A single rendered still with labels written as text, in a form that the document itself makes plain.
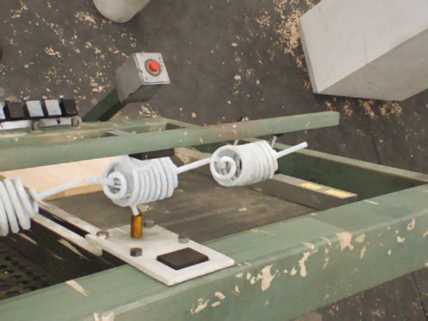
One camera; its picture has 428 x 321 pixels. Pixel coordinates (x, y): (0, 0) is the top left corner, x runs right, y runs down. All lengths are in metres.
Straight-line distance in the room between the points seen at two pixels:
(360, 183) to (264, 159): 0.68
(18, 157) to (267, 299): 0.36
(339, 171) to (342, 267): 0.72
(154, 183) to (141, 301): 0.17
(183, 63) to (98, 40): 0.53
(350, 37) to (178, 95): 1.20
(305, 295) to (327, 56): 3.33
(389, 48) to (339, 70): 0.37
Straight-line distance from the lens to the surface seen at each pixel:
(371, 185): 1.56
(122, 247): 0.80
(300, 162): 1.69
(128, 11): 3.37
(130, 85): 2.20
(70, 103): 2.16
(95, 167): 1.62
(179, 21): 3.71
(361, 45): 3.96
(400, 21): 3.81
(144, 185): 0.77
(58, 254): 0.98
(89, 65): 3.23
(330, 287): 0.90
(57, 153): 0.66
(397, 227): 1.00
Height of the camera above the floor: 2.55
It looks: 49 degrees down
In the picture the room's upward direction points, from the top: 60 degrees clockwise
